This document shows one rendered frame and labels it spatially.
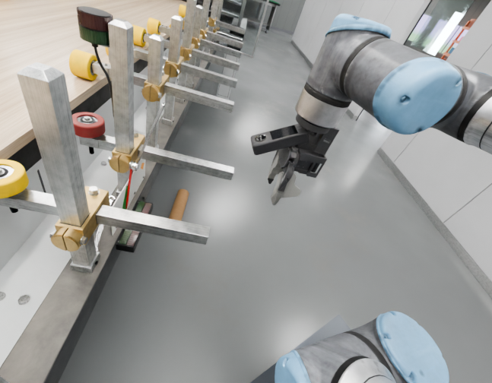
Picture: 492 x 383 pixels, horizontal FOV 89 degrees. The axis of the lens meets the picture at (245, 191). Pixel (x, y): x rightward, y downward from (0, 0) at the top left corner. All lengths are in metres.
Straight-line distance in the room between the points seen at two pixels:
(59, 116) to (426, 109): 0.48
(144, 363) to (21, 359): 0.74
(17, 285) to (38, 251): 0.09
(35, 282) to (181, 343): 0.75
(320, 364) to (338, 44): 0.53
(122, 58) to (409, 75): 0.51
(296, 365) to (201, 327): 0.91
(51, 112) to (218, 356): 1.20
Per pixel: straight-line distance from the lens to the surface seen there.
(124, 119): 0.69
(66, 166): 0.47
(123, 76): 0.64
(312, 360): 0.55
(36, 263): 0.85
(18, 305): 0.81
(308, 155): 0.53
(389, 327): 0.64
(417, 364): 0.65
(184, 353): 1.36
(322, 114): 0.48
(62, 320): 0.67
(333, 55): 0.46
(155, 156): 0.77
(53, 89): 0.42
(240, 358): 1.40
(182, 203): 1.71
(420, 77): 0.37
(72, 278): 0.71
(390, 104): 0.37
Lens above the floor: 1.31
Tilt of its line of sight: 40 degrees down
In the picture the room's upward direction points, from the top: 21 degrees clockwise
